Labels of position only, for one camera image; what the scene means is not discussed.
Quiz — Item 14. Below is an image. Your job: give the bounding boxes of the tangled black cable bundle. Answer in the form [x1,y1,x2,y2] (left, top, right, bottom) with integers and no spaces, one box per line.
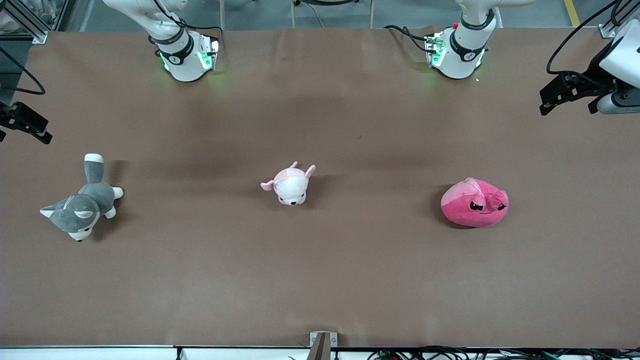
[367,346,640,360]

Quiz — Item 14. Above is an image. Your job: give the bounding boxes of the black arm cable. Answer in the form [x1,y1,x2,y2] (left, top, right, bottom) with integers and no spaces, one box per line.
[546,0,623,77]
[0,47,46,96]

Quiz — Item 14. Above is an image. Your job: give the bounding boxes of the pale pink puppy plush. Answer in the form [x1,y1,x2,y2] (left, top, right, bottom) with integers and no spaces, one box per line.
[260,161,317,207]

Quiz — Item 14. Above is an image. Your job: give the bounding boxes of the black base power cable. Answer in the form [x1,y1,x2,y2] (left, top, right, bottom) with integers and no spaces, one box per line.
[384,25,432,54]

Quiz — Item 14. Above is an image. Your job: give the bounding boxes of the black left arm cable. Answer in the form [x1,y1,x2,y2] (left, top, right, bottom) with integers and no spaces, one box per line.
[546,0,623,77]

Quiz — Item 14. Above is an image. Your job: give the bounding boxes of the grey white husky plush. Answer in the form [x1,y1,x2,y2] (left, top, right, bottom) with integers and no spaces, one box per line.
[40,153,125,243]

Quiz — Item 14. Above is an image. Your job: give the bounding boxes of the metal stand legs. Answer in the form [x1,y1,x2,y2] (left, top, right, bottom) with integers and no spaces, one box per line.
[291,0,376,29]

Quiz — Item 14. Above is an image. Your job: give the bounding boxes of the metal table edge bracket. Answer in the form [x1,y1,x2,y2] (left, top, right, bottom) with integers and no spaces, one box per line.
[309,331,338,360]

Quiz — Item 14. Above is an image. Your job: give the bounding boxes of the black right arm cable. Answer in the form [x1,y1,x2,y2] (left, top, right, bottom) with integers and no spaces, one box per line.
[0,47,46,96]

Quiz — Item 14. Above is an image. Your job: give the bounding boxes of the aluminium frame profile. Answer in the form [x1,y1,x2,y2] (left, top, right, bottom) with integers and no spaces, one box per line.
[0,0,49,44]

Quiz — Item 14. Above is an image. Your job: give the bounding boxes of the round magenta plush toy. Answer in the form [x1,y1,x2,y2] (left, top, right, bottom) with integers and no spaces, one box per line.
[440,177,510,229]

